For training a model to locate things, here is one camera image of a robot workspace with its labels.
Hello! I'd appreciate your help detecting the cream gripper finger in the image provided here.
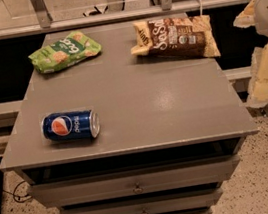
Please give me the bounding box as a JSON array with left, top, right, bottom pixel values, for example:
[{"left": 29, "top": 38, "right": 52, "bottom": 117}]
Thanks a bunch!
[
  {"left": 233, "top": 0, "right": 256, "bottom": 29},
  {"left": 246, "top": 43, "right": 268, "bottom": 109}
]

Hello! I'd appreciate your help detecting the black floor cable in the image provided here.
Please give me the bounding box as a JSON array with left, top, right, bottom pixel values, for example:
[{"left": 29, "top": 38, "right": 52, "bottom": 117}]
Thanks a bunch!
[{"left": 0, "top": 169, "right": 33, "bottom": 207}]

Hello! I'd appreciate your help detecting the middle grey drawer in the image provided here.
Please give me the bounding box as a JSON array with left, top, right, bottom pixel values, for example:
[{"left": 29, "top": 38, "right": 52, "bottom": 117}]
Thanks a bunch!
[{"left": 61, "top": 188, "right": 223, "bottom": 214}]

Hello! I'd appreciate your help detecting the brown chip bag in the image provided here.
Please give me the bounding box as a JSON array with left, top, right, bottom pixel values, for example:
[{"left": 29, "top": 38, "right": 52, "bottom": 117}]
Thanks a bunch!
[{"left": 131, "top": 15, "right": 221, "bottom": 58}]

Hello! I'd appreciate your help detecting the grey drawer cabinet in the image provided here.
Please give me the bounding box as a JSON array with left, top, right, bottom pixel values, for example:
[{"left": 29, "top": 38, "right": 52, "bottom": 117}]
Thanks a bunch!
[{"left": 1, "top": 22, "right": 257, "bottom": 214}]

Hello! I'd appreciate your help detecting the top grey drawer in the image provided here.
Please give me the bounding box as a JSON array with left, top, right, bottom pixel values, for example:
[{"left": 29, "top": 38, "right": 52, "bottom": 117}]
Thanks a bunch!
[{"left": 28, "top": 155, "right": 240, "bottom": 208}]

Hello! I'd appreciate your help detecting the blue pepsi can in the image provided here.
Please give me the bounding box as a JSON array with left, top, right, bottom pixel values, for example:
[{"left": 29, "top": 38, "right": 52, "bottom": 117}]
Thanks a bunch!
[{"left": 41, "top": 110, "right": 100, "bottom": 141}]

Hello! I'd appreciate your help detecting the green snack bag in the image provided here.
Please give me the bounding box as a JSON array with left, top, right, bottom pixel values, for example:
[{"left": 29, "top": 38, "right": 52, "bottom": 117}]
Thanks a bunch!
[{"left": 28, "top": 31, "right": 102, "bottom": 74}]

